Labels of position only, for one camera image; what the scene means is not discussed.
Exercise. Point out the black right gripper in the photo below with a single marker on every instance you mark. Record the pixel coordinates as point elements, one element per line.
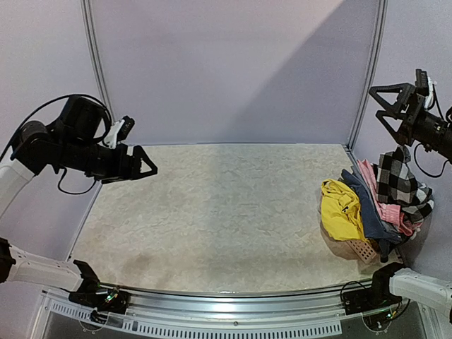
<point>408,111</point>

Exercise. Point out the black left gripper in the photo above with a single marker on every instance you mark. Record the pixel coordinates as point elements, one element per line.
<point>121,171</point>

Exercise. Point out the black white checkered shirt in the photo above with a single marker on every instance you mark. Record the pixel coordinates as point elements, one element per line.
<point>396,184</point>

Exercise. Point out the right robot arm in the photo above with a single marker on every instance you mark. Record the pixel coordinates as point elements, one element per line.
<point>434,133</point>

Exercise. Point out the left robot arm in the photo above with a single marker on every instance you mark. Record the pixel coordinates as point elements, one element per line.
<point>85,138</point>

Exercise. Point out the pink laundry basket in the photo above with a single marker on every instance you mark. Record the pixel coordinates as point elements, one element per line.
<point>363,250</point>

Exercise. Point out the pink garment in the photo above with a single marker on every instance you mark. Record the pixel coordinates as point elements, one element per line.
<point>390,213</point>

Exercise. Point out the yellow garment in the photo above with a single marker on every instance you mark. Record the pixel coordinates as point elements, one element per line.
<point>341,212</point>

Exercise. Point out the navy blue garment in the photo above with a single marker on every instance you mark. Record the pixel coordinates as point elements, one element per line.
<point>382,232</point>

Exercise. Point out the right corner wall post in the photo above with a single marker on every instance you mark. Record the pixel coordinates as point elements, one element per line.
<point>374,52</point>

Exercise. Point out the corner wall post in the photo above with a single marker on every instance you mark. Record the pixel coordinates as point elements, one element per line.
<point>91,37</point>
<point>374,52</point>

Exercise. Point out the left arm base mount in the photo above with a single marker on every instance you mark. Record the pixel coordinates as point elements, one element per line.
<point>103,299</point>

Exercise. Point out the left corner wall post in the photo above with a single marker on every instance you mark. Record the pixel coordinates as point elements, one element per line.
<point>91,37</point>

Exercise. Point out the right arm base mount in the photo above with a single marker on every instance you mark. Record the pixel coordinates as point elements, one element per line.
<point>367,299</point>

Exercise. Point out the aluminium front rail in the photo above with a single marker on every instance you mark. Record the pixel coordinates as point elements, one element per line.
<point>317,313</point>

